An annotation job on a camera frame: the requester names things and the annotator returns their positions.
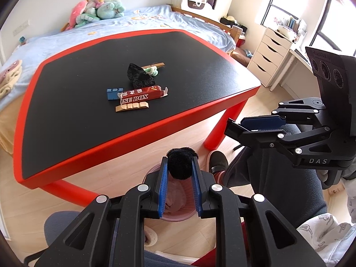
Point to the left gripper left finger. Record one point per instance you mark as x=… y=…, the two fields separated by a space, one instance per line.
x=110 y=231

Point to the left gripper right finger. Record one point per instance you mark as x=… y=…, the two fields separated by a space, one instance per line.
x=249 y=231

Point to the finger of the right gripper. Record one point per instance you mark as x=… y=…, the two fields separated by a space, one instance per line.
x=279 y=138
x=281 y=117

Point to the black fuzzy pompom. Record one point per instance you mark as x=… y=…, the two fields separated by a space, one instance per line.
x=179 y=162

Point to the black mesh fabric scrap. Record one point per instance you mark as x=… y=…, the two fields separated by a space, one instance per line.
x=138 y=77

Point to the pink ribbed trash bin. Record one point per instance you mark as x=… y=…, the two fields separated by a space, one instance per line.
x=179 y=201

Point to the white drawer cabinet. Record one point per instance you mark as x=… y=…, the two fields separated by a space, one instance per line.
x=269 y=56

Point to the wooden clothespin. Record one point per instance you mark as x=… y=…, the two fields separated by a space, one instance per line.
x=157 y=65

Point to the tan wooden notched block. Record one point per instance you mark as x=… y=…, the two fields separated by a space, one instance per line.
x=132 y=106

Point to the green white crumpled tissue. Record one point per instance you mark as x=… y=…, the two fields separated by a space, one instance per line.
x=151 y=71

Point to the white tote bag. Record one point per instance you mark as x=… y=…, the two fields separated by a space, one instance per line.
x=192 y=6

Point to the red paper carton box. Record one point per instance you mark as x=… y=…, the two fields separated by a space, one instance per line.
x=143 y=94

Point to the small blue plastic block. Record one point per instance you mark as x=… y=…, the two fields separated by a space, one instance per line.
x=114 y=93

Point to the red table with black top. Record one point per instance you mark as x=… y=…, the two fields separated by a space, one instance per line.
x=67 y=125

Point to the bed with blue sheet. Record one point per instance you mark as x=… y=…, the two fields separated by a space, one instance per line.
x=40 y=48

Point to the folded pink beige towels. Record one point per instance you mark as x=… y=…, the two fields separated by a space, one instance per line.
x=9 y=77

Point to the green plush toy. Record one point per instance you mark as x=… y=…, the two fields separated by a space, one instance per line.
x=97 y=10

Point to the pink plush toy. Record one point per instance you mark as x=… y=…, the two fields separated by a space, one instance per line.
x=76 y=11

